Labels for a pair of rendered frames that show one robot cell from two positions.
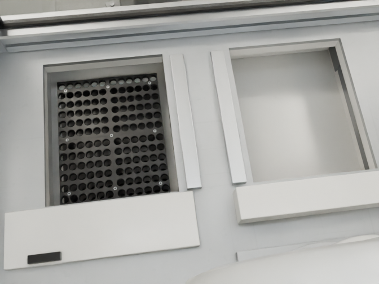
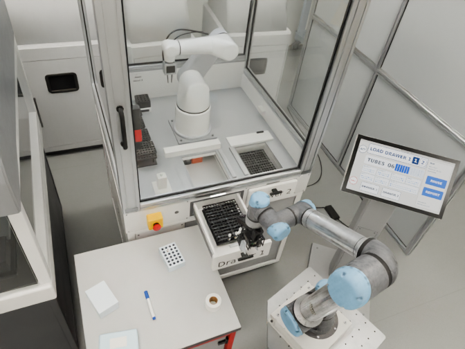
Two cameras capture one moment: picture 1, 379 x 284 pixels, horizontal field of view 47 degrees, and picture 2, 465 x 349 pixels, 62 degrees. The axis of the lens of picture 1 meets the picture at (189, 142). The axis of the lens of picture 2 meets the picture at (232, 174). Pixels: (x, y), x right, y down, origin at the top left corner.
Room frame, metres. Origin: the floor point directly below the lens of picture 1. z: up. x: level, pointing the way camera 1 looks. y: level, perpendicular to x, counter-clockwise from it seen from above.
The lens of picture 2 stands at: (1.80, -0.41, 2.37)
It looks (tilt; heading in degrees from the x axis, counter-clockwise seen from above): 44 degrees down; 165
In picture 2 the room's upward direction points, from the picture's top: 9 degrees clockwise
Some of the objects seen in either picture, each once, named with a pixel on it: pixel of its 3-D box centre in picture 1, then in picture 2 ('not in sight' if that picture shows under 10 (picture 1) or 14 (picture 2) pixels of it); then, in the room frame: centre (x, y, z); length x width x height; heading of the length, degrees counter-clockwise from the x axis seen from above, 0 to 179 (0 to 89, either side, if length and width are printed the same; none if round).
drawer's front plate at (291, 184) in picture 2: not in sight; (271, 192); (0.45, 0.18, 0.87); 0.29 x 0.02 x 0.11; 103
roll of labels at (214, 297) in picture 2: not in sight; (212, 302); (1.01, -0.20, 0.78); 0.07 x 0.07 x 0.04
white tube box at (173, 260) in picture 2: not in sight; (171, 256); (0.76, -0.37, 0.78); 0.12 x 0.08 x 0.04; 21
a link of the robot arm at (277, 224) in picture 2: not in sight; (277, 223); (0.96, 0.01, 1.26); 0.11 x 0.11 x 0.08; 25
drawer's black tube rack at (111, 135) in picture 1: (113, 142); not in sight; (0.26, 0.13, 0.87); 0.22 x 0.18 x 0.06; 13
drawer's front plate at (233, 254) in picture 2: not in sight; (241, 255); (0.84, -0.06, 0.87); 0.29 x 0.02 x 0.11; 103
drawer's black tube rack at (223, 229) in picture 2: not in sight; (225, 222); (0.64, -0.10, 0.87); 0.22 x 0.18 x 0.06; 13
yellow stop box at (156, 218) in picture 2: not in sight; (155, 221); (0.62, -0.45, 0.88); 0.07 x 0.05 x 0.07; 103
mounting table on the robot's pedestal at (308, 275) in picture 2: not in sight; (312, 334); (1.17, 0.23, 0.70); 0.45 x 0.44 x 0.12; 32
